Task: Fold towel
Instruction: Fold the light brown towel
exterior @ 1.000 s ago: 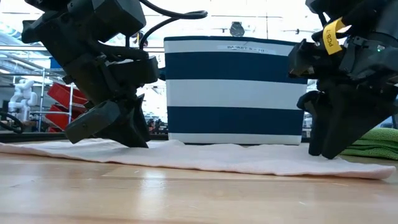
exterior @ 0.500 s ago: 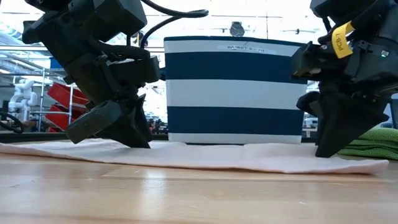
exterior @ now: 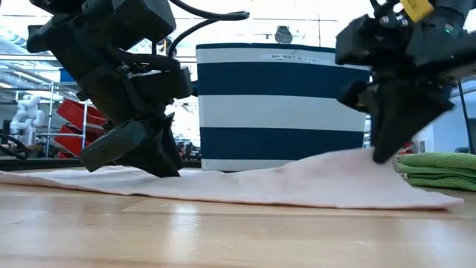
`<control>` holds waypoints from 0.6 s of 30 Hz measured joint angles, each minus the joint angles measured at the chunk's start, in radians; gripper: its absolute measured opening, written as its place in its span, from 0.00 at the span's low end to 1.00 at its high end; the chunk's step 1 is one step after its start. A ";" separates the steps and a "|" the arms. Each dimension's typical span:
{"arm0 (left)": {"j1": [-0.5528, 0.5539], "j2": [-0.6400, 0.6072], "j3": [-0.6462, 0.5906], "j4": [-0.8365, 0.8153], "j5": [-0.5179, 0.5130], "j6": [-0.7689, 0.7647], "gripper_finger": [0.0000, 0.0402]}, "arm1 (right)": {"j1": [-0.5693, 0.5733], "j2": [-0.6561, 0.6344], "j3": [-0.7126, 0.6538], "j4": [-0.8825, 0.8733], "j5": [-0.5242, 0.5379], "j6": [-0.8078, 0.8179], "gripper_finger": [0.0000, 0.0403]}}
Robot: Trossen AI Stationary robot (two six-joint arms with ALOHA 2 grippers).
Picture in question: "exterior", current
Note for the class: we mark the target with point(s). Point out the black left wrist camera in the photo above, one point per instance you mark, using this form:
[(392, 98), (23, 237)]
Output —
[(141, 22)]

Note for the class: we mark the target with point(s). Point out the green microfibre towel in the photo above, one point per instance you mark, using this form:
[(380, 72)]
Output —
[(439, 171)]

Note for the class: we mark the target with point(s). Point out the navy white-striped fabric basket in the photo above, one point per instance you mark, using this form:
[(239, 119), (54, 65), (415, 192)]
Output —
[(275, 111)]

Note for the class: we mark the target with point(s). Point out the pale pink woven towel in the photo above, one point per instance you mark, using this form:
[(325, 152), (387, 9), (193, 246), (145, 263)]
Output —
[(297, 182)]

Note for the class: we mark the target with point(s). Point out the black aluminium table frame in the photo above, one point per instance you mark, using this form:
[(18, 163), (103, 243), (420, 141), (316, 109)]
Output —
[(37, 164)]

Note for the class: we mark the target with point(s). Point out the thin black pole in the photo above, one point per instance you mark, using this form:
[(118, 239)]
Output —
[(465, 115)]

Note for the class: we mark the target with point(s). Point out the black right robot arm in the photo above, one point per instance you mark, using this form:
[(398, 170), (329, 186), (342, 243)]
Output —
[(457, 11)]

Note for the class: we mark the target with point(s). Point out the grey metal shelf rack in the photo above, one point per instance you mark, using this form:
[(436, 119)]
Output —
[(50, 111)]

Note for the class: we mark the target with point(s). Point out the white jointed robot arm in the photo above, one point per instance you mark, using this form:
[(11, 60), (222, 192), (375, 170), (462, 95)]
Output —
[(28, 115)]

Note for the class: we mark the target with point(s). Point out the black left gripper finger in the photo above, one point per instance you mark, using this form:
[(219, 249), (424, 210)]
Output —
[(115, 145), (163, 152)]

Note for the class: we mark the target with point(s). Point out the blue storage bin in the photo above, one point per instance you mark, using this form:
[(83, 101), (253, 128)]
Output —
[(67, 75)]

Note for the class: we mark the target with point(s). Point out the red storage bin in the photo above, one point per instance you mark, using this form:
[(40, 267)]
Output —
[(78, 111), (70, 141)]

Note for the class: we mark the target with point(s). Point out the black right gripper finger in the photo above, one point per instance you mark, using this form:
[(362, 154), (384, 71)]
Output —
[(370, 98), (405, 111)]

